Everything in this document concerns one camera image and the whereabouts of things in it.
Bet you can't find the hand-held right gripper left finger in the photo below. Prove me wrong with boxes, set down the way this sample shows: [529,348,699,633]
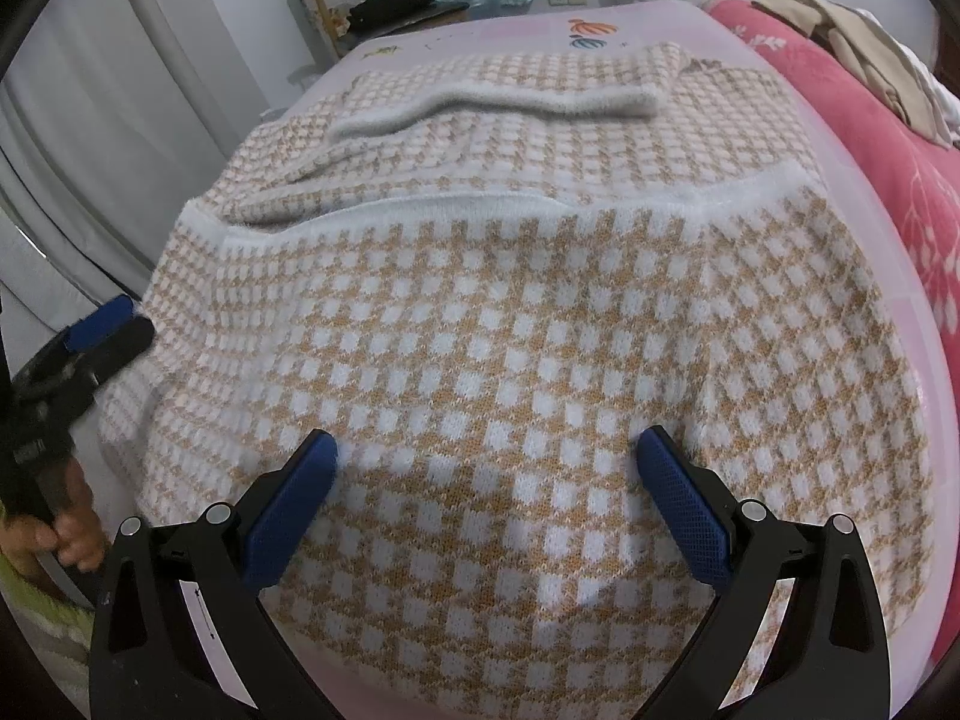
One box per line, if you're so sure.
[88,429,341,720]

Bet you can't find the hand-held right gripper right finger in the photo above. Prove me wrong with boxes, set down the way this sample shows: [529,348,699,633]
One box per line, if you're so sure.
[636,424,893,720]

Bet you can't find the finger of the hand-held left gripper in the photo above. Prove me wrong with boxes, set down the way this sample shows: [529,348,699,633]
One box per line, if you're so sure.
[70,316,158,388]
[63,296,137,353]

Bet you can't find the beige white houndstooth cardigan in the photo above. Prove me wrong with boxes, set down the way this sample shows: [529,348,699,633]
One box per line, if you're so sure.
[97,41,938,720]

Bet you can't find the pile of beige clothes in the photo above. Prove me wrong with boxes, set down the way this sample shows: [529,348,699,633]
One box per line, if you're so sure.
[752,0,960,150]

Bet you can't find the person's left hand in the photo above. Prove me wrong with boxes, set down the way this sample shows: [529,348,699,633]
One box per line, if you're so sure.
[0,463,107,574]

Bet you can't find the white panels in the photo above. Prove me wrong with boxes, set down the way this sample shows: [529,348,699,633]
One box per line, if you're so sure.
[0,0,317,302]

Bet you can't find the pink floral blanket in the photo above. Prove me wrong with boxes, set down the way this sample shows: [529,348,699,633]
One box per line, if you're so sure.
[701,0,960,407]

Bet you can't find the black bag on chair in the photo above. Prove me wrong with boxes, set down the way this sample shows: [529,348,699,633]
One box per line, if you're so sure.
[349,0,438,30]

